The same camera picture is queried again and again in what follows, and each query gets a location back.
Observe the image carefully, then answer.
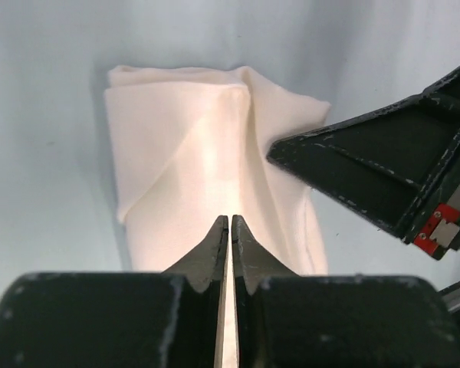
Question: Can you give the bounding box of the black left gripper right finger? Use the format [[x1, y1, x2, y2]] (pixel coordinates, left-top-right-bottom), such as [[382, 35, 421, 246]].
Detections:
[[232, 215, 460, 367]]

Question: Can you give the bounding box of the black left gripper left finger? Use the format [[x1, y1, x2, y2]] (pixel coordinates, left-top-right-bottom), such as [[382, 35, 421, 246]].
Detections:
[[0, 215, 228, 367]]

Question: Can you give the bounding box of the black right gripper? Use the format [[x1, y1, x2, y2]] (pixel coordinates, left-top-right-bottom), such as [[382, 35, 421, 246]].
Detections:
[[267, 66, 460, 260]]

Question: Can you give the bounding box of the white cloth napkin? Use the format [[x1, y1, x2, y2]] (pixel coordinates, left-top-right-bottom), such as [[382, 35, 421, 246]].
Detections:
[[103, 64, 333, 276]]

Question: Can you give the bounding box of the aluminium frame rail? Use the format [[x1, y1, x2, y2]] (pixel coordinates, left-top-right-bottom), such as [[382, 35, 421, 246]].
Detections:
[[439, 281, 460, 314]]

